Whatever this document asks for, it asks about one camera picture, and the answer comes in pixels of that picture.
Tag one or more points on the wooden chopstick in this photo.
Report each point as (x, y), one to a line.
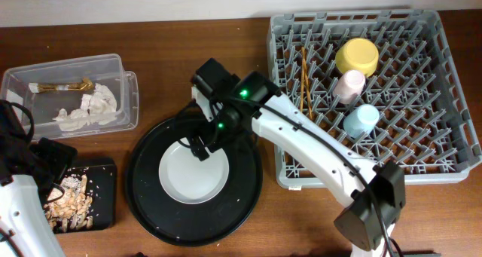
(302, 79)
(307, 93)

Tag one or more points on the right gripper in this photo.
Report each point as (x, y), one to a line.
(221, 139)

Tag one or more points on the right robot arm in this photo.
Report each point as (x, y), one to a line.
(372, 195)

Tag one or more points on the grey plate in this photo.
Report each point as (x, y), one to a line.
(188, 180)

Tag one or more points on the yellow-green bowl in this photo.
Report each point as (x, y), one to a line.
(357, 54)

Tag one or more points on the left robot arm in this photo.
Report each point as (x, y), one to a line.
(29, 173)

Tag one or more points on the pink cup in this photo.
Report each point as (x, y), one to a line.
(349, 86)

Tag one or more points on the grey dishwasher rack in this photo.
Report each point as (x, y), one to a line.
(424, 126)

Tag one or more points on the round black serving tray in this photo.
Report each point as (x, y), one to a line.
(186, 224)

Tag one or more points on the gold coffee stick wrapper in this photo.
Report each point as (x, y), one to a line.
(85, 84)

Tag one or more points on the food scraps with rice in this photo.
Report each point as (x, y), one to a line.
(69, 204)

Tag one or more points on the white napkin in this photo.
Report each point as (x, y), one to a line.
(96, 108)

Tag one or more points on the clear plastic waste bin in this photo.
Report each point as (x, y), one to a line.
(106, 69)

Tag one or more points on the light blue cup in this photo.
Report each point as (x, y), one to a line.
(361, 120)

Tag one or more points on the black rectangular tray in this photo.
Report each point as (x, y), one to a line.
(102, 175)

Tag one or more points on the white rack label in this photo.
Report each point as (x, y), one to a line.
(295, 188)

